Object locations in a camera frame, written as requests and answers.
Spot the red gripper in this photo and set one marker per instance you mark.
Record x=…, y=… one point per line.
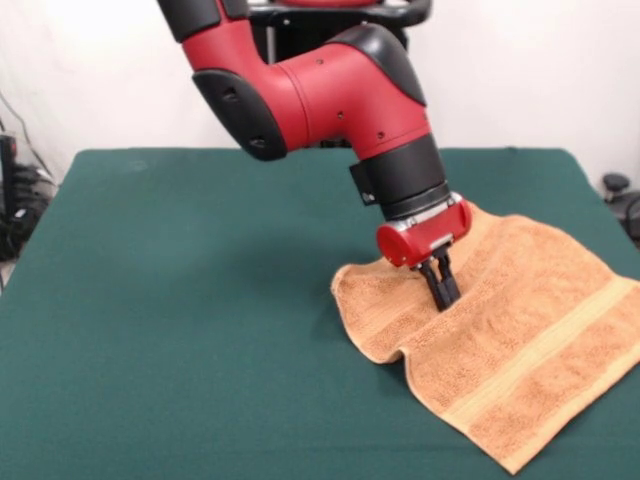
x=425, y=237

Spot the orange terry towel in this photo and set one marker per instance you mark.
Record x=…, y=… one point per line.
x=500, y=340

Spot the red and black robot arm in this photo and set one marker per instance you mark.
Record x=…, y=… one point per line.
x=325, y=90

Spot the dark green table cloth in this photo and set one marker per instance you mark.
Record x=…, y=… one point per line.
x=125, y=325

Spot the black electronics box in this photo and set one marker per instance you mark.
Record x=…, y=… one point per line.
x=7, y=160

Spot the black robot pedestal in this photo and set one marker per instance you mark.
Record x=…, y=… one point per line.
x=300, y=30

